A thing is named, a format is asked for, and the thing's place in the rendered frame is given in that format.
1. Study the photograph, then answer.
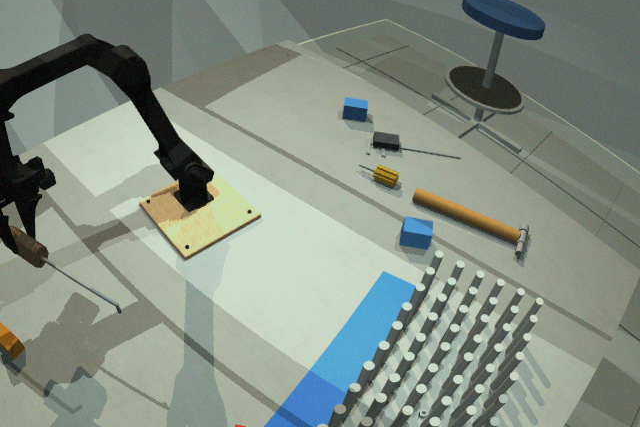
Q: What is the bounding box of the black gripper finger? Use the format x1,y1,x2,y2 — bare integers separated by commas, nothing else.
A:
14,194,43,240
0,216,18,254

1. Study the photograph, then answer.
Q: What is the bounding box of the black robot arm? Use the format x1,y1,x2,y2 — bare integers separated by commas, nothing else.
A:
0,34,214,212

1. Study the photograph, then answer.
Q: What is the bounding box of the blue flat strip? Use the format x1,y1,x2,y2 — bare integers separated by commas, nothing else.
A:
264,271,415,427

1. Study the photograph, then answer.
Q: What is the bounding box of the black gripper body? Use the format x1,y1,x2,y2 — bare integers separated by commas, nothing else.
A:
0,150,57,218

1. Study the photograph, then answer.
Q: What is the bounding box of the orange rectangular bar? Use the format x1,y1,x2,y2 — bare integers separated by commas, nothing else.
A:
0,322,25,359

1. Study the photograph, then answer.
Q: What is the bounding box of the blue cube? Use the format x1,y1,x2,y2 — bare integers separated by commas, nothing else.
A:
400,216,433,250
343,98,368,122

